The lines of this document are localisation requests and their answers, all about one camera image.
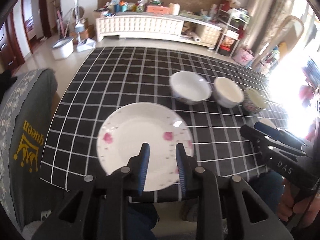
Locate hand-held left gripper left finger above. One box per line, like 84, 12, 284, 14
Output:
31, 142, 150, 240

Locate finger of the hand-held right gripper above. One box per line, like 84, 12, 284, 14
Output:
254, 121, 313, 148
240, 125, 312, 159

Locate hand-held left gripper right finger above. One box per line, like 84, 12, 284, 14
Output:
175, 143, 294, 240

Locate patterned bowl with cream inside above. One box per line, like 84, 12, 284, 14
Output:
244, 87, 267, 113

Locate white plate with pink flowers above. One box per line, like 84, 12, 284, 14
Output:
96, 102, 195, 192

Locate medium white bowl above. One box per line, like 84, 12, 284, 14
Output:
213, 77, 244, 108

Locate large white floral bowl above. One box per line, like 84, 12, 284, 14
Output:
169, 71, 212, 105

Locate person's right hand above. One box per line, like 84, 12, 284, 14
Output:
276, 177, 319, 233

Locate person's right leg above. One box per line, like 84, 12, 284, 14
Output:
250, 172, 285, 205

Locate person's leg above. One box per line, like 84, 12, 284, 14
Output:
127, 202, 160, 240
250, 172, 285, 205

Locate person's left leg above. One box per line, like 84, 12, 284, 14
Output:
127, 202, 160, 240

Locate pink bag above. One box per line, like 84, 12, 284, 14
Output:
234, 48, 254, 67

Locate black checked tablecloth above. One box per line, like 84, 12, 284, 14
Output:
39, 46, 295, 204

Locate pale quilted storage box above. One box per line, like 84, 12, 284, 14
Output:
195, 26, 222, 48

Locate white shelf rack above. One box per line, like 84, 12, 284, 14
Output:
215, 7, 250, 57

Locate grey printed chair cover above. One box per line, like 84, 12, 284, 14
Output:
0, 68, 59, 235

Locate silver standing air conditioner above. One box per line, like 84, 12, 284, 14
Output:
246, 0, 278, 53

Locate white open box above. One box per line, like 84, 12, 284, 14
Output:
76, 39, 97, 53

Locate white quilted low cabinet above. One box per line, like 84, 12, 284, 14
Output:
96, 12, 225, 49

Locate white plastic bin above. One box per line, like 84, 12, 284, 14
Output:
51, 37, 75, 60

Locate orange box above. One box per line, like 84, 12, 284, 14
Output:
146, 5, 172, 15

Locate red-brown wooden door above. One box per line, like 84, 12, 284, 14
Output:
0, 10, 25, 68

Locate curved wooden chair frame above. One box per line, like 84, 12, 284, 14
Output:
251, 15, 304, 73

